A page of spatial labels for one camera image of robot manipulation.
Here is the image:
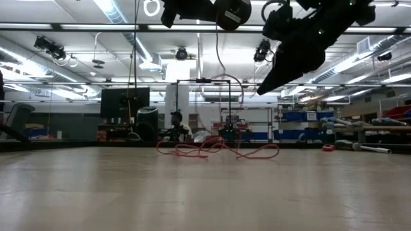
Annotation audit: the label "black hanging pole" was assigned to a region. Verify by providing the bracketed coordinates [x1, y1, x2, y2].
[132, 0, 138, 89]

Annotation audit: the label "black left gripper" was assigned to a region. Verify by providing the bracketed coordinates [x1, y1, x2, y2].
[160, 0, 221, 29]

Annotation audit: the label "white ring light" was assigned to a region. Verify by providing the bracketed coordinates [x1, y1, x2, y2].
[143, 0, 161, 17]

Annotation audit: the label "black wire spool white labels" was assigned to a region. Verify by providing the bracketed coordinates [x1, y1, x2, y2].
[213, 0, 253, 31]

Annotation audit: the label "red storage bin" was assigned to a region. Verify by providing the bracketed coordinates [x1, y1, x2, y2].
[383, 105, 411, 120]

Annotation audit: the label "person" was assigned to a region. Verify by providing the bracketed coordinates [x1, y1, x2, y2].
[169, 110, 193, 142]

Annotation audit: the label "black table frame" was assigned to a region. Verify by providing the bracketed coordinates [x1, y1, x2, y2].
[0, 140, 411, 155]

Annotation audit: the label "black monitor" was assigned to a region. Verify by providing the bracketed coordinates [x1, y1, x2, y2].
[100, 87, 151, 119]

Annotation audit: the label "black overhead beam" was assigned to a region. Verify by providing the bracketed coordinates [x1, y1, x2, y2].
[0, 22, 411, 35]

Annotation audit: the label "shelf rack with blue bins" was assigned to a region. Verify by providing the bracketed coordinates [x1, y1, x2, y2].
[276, 107, 337, 142]

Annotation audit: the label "grey office chair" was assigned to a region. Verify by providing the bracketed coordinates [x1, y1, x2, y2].
[0, 102, 36, 144]

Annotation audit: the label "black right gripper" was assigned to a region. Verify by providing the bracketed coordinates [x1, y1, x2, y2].
[257, 27, 326, 96]

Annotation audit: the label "black camera stand frame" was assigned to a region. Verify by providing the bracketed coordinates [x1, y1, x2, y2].
[175, 78, 232, 142]

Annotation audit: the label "thin red wire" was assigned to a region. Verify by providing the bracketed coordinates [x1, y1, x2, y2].
[156, 27, 280, 160]

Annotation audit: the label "wooden workbench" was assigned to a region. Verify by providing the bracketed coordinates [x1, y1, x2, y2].
[332, 124, 411, 144]

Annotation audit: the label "black right camera cable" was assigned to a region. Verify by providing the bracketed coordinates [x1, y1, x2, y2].
[260, 0, 288, 23]

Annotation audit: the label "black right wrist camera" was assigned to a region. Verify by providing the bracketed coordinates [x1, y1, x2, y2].
[262, 2, 295, 41]

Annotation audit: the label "grey-handled screwdriver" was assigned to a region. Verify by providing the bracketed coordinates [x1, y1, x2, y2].
[335, 139, 392, 154]

